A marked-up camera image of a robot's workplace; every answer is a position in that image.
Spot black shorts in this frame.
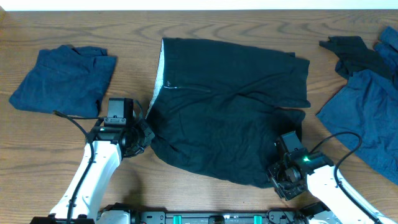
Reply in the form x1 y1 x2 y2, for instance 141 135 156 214
146 38 310 188

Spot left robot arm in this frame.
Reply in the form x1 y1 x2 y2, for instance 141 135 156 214
30 118 155 224

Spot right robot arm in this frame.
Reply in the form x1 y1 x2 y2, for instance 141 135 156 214
268 152 394 224

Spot folded navy blue shorts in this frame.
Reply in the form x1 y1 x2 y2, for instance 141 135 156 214
9 45 117 117

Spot blue denim shorts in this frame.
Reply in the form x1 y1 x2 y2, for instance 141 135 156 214
317 27 397 183

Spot black crumpled garment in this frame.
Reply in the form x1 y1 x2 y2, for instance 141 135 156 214
319 36 394 81

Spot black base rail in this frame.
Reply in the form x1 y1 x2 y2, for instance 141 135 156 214
139 209 309 224

